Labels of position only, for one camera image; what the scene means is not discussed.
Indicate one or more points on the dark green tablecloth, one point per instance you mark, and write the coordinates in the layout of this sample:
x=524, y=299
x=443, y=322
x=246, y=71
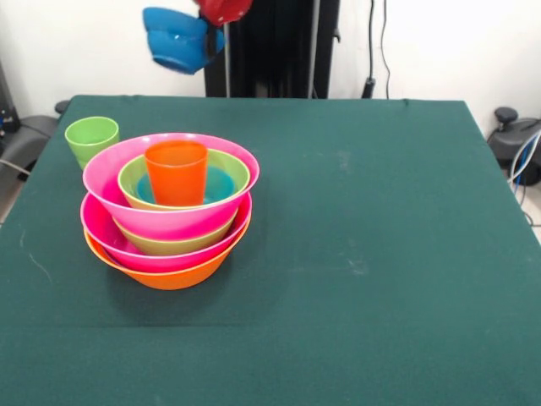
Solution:
x=270, y=338

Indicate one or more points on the orange plastic bowl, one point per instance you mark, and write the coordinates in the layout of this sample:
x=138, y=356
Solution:
x=169, y=281

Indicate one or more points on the red plastic cup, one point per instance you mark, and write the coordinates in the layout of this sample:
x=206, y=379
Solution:
x=176, y=177

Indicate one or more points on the green plastic bowl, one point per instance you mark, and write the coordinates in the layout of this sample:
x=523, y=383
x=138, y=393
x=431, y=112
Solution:
x=177, y=245
x=228, y=165

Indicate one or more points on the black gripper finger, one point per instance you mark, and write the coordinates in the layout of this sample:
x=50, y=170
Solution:
x=210, y=42

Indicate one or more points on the black office chair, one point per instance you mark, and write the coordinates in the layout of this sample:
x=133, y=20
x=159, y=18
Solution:
x=29, y=139
x=507, y=144

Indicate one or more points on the dark blue plastic bowl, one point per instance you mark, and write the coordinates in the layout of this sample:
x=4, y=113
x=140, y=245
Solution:
x=177, y=42

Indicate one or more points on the green plastic cup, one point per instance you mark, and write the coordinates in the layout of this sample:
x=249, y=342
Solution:
x=86, y=137

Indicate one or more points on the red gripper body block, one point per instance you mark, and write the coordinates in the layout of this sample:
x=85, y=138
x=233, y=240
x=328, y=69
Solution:
x=224, y=10

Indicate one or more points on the light blue plastic bowl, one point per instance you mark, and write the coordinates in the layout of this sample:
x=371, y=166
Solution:
x=220, y=186

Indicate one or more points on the pink plastic bowl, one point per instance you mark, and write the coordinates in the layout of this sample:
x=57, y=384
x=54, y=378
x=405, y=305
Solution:
x=101, y=182
x=97, y=237

